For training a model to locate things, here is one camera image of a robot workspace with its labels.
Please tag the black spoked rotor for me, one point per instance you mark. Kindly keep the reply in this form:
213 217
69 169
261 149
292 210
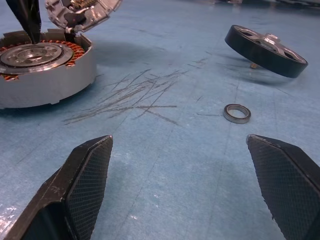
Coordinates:
262 53

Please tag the grey hinged motor lid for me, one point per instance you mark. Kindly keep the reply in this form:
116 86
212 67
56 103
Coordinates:
82 15

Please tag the grey round motor housing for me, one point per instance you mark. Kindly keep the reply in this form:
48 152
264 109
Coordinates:
50 85

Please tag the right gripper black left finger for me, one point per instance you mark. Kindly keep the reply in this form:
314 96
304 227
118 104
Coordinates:
82 175

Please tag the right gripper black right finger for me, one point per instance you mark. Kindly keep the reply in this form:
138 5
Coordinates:
287 180

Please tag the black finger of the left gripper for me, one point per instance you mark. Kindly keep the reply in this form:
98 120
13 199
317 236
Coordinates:
28 17

